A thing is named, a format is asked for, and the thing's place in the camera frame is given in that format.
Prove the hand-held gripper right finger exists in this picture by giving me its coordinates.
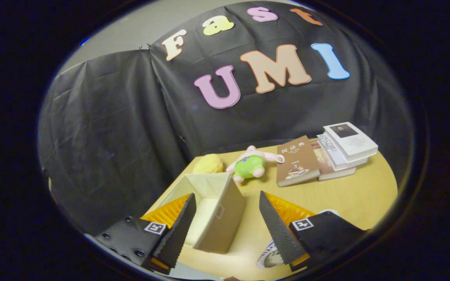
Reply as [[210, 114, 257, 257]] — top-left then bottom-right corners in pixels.
[[259, 190, 366, 272]]

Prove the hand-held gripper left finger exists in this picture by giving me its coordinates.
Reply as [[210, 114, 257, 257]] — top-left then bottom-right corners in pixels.
[[84, 193, 197, 275]]

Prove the white striped canvas shoe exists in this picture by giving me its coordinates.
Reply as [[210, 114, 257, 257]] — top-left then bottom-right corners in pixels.
[[257, 210, 341, 270]]

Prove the beige fabric storage box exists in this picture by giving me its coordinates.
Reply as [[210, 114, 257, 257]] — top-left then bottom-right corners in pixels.
[[147, 172, 247, 254]]

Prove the pink plush toy green outfit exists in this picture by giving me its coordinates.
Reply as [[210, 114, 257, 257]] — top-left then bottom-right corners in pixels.
[[226, 145, 285, 183]]

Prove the brown cover book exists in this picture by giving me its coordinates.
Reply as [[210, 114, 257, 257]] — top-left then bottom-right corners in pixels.
[[277, 135, 320, 187]]

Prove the yellow plush toy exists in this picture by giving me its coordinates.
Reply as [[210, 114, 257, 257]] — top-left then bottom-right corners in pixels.
[[193, 153, 224, 174]]

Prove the grey patterned cover book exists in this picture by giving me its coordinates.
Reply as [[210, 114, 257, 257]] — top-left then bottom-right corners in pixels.
[[317, 134, 368, 171]]

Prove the white book dark photo cover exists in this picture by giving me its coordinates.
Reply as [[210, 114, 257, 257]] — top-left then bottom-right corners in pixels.
[[323, 122, 379, 162]]

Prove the black backdrop cloth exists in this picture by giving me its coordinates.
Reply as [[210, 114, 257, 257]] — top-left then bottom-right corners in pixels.
[[37, 0, 415, 237]]

